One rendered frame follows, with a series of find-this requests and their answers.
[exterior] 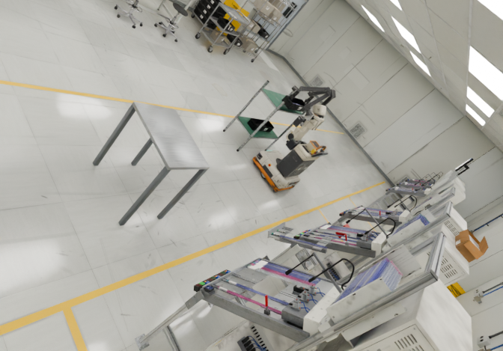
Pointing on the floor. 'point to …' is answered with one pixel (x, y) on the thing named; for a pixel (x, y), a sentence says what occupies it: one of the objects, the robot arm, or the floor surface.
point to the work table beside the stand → (169, 157)
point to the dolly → (203, 10)
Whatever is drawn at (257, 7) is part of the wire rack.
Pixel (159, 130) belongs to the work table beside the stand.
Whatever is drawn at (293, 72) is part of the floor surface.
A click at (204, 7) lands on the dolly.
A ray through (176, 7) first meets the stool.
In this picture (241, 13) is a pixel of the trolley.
